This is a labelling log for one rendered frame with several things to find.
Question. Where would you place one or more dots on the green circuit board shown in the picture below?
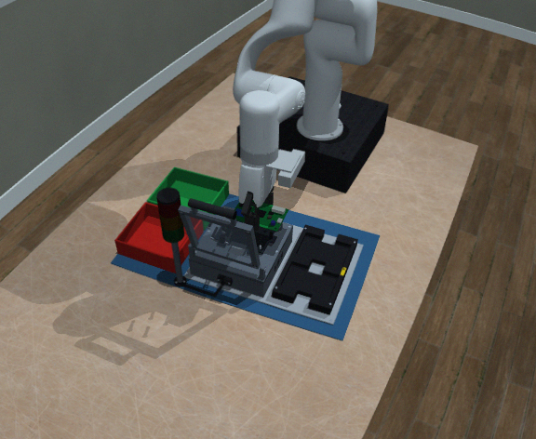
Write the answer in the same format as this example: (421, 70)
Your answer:
(271, 216)

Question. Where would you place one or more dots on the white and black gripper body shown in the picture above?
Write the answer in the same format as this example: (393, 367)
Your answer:
(256, 179)

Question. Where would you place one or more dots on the green bin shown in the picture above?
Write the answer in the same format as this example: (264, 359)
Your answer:
(193, 185)

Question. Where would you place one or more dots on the red open-top bin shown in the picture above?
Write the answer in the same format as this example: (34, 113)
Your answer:
(144, 231)

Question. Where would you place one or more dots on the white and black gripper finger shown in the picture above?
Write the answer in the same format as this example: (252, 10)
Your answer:
(251, 218)
(270, 198)

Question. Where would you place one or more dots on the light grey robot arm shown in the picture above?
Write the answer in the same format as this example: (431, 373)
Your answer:
(344, 32)

